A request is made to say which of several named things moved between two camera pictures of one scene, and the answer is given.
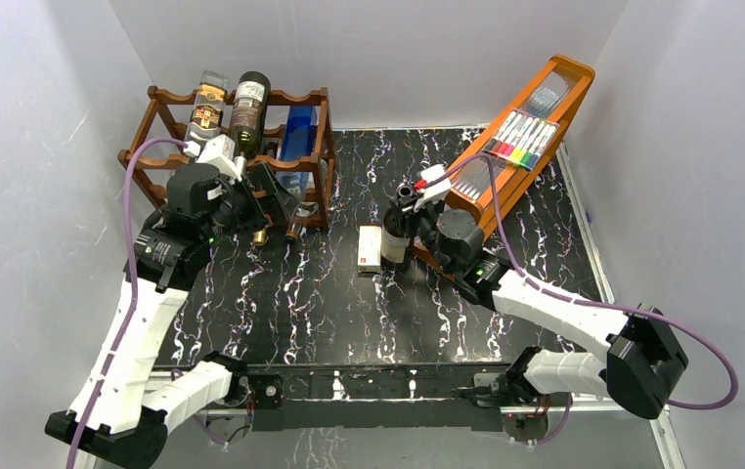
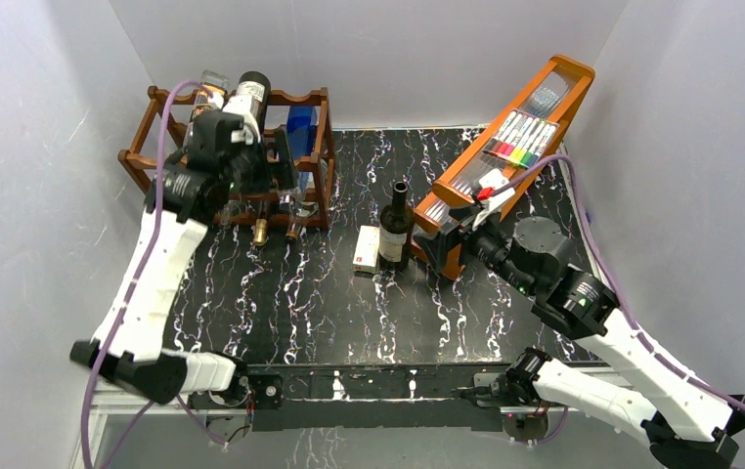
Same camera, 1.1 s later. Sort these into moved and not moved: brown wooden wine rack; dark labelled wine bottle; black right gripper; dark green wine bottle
Moved: black right gripper
Not moved: dark labelled wine bottle; dark green wine bottle; brown wooden wine rack
